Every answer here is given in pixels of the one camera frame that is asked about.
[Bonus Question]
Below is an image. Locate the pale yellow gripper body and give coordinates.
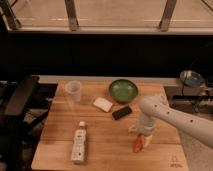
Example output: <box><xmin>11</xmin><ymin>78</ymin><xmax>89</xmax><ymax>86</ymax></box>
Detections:
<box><xmin>128</xmin><ymin>124</ymin><xmax>154</xmax><ymax>137</ymax></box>

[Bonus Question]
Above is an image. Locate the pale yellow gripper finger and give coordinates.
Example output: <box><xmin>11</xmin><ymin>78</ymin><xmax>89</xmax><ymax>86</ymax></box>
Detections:
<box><xmin>143</xmin><ymin>135</ymin><xmax>153</xmax><ymax>147</ymax></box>

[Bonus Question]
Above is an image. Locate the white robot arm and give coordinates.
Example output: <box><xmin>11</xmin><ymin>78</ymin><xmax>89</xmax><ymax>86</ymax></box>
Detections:
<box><xmin>128</xmin><ymin>94</ymin><xmax>213</xmax><ymax>149</ymax></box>

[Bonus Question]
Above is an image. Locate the black rectangular block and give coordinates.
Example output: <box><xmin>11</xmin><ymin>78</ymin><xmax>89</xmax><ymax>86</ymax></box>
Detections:
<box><xmin>112</xmin><ymin>106</ymin><xmax>132</xmax><ymax>120</ymax></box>

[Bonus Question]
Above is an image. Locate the green bowl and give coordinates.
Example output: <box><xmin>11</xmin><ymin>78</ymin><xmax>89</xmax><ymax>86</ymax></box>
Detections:
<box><xmin>108</xmin><ymin>79</ymin><xmax>138</xmax><ymax>103</ymax></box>

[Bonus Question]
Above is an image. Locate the white sponge block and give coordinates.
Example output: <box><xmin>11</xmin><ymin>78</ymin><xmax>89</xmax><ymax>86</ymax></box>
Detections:
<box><xmin>93</xmin><ymin>97</ymin><xmax>113</xmax><ymax>112</ymax></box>

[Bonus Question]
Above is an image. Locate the metal pot with lid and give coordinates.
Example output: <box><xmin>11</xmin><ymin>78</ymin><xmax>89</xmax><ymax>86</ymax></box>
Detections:
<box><xmin>180</xmin><ymin>70</ymin><xmax>205</xmax><ymax>96</ymax></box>

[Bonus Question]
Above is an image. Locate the white labelled bottle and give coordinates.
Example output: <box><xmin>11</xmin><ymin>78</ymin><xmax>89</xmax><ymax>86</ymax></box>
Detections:
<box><xmin>71</xmin><ymin>121</ymin><xmax>87</xmax><ymax>164</ymax></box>

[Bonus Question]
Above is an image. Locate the clear plastic cup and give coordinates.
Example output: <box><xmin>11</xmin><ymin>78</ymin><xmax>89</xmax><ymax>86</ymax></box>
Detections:
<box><xmin>65</xmin><ymin>81</ymin><xmax>82</xmax><ymax>102</ymax></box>

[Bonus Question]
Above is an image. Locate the black office chair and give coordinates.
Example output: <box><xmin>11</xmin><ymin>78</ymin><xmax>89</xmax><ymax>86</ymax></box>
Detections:
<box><xmin>0</xmin><ymin>76</ymin><xmax>49</xmax><ymax>171</ymax></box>

